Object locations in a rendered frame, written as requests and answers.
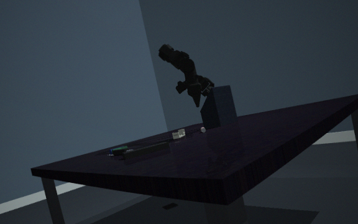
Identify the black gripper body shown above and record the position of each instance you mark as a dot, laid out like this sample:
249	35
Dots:
194	83

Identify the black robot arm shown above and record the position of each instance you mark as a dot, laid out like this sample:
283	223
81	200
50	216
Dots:
181	61

